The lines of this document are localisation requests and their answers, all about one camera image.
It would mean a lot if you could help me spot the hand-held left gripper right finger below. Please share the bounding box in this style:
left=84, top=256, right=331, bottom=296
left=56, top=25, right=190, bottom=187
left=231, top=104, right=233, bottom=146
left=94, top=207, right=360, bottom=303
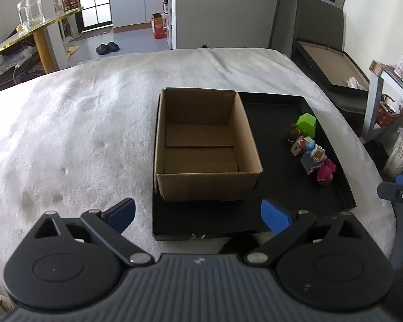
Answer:
left=244, top=198, right=370, bottom=266

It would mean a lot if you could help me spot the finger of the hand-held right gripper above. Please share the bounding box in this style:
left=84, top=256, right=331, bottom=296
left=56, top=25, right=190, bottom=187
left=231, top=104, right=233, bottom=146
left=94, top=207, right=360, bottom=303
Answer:
left=377, top=174, right=403, bottom=209

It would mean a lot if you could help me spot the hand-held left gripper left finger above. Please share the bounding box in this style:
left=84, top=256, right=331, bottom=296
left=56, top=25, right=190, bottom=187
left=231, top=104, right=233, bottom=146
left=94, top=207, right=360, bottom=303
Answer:
left=34, top=197, right=156, bottom=268

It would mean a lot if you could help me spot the black shallow tray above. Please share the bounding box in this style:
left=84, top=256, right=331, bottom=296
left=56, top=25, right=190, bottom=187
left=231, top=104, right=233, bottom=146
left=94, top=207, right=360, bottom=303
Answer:
left=152, top=90, right=357, bottom=242

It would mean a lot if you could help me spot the grey cube toy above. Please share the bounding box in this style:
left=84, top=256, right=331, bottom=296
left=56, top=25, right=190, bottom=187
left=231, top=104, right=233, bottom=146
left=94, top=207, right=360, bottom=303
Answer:
left=300, top=145, right=327, bottom=175

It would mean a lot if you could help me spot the magenta figurine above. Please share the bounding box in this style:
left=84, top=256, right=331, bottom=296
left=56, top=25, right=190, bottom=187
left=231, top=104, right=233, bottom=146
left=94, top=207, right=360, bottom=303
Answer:
left=316, top=159, right=337, bottom=186

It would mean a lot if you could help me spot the brown cardboard box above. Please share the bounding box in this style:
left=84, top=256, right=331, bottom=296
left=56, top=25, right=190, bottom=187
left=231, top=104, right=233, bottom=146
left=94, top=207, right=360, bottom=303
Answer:
left=153, top=87, right=263, bottom=203

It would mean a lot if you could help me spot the blue-haired figurine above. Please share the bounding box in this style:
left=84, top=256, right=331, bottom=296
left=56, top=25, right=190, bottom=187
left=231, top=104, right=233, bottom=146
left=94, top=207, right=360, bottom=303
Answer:
left=300, top=136, right=316, bottom=155

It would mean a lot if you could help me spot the brown figurine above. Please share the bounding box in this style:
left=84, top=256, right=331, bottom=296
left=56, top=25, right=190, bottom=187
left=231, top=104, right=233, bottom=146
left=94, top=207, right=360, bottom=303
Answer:
left=287, top=125, right=303, bottom=143

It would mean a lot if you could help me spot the green block toy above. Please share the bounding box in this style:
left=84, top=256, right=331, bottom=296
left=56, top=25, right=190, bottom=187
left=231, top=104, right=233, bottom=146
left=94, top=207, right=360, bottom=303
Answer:
left=296, top=113, right=318, bottom=139

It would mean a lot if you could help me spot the white plastic bag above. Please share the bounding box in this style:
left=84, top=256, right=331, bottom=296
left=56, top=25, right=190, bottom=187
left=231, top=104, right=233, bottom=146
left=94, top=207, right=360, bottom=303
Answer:
left=383, top=122, right=403, bottom=178

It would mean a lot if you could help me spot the red basket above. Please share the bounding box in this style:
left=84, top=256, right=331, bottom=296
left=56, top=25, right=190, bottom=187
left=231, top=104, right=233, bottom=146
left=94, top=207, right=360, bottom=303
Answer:
left=375, top=94, right=403, bottom=127

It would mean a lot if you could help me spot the white fluffy blanket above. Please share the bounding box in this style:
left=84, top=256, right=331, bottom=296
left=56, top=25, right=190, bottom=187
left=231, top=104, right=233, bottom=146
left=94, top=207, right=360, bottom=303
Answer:
left=0, top=47, right=397, bottom=296

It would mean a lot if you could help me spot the grey side table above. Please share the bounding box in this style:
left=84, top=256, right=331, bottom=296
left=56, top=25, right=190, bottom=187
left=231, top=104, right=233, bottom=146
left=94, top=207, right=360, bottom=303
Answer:
left=362, top=60, right=403, bottom=138

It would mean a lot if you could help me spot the black framed cardboard panel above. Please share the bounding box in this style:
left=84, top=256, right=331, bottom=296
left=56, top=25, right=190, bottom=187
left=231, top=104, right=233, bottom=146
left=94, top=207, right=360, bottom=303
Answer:
left=292, top=38, right=370, bottom=94

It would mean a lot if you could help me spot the white power strip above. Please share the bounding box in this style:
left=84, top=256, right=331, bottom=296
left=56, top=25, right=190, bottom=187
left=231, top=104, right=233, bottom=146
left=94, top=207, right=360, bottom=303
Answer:
left=0, top=46, right=37, bottom=76

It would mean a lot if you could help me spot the orange cardboard box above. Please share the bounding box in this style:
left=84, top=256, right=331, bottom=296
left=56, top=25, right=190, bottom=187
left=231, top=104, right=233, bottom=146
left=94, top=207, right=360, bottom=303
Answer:
left=150, top=12, right=168, bottom=39

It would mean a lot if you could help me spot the gold round side table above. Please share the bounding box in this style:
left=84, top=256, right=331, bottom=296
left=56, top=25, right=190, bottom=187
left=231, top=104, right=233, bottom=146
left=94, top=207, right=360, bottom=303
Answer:
left=0, top=7, right=84, bottom=74

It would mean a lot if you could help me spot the white cabinet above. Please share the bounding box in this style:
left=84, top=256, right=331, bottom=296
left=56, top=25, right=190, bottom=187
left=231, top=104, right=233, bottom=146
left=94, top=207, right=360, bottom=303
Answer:
left=107, top=0, right=172, bottom=33

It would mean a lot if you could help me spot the clear glass jar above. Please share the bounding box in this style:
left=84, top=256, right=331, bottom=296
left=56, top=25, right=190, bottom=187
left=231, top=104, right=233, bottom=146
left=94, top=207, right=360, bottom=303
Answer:
left=17, top=0, right=42, bottom=31

